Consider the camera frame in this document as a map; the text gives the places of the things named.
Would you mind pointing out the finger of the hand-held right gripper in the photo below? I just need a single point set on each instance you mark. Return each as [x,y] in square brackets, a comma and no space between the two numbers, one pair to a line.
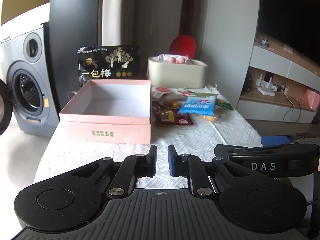
[272,140]
[222,150]

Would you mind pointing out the black gold-print snack bag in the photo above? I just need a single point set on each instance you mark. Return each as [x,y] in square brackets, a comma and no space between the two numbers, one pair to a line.
[107,62]

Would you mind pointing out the blue snack packet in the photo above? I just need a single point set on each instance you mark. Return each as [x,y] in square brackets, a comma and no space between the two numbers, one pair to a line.
[197,105]

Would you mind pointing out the white woven tablecloth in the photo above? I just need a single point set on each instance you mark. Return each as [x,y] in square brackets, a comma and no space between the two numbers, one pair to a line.
[212,135]

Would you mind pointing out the pink cardboard box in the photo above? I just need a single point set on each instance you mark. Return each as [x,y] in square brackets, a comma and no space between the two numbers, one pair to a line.
[105,132]

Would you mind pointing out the dark red snack packet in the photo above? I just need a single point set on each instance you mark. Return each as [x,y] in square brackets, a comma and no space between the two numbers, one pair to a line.
[172,118]

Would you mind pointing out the black toy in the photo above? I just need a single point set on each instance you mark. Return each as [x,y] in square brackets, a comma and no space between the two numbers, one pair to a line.
[247,86]

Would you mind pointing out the white television cabinet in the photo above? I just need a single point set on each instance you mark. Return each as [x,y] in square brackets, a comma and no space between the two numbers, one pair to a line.
[270,60]

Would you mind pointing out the white plastic bag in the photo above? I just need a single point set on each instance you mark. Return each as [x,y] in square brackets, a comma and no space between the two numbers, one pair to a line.
[162,57]

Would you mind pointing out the beige curtain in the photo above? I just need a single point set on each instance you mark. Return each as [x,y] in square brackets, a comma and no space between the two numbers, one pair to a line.
[117,12]

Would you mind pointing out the cream oval container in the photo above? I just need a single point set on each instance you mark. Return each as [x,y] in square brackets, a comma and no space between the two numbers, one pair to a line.
[175,75]

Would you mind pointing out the yellow red-label snack packet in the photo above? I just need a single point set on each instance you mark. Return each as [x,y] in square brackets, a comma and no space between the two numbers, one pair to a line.
[210,117]

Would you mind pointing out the white router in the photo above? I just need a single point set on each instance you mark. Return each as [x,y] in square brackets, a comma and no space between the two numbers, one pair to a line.
[266,91]

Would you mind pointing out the red green-stripe snack packet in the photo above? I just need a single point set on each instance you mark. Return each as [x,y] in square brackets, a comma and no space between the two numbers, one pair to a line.
[185,93]

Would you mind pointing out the yellow candy packet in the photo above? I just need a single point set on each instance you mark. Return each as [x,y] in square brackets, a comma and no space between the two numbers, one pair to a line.
[171,103]

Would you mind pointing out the dark grey tall cabinet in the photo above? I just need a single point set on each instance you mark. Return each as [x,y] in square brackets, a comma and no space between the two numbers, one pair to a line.
[75,17]

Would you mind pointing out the red round paddle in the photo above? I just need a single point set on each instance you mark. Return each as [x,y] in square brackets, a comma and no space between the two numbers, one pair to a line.
[182,45]

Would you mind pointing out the red-lid jelly cup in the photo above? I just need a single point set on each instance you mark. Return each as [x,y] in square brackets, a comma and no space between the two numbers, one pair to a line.
[162,90]

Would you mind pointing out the black television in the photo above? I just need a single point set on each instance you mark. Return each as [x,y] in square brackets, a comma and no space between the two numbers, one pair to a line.
[287,12]

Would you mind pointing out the grey washing machine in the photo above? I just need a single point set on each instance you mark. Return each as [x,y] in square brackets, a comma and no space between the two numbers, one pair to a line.
[35,62]

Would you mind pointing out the round washing machine door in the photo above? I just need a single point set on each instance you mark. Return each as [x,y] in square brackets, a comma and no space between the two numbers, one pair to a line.
[3,110]

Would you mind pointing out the brown curtain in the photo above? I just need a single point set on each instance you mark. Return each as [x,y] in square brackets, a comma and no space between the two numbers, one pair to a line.
[192,10]

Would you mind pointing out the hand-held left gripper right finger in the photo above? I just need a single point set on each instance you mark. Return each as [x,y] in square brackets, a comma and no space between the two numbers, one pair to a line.
[171,160]

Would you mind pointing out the pink paper bag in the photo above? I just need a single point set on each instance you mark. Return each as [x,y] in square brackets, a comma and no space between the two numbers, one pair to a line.
[309,100]

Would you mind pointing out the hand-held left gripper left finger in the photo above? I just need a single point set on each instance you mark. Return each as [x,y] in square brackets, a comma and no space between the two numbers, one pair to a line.
[151,162]

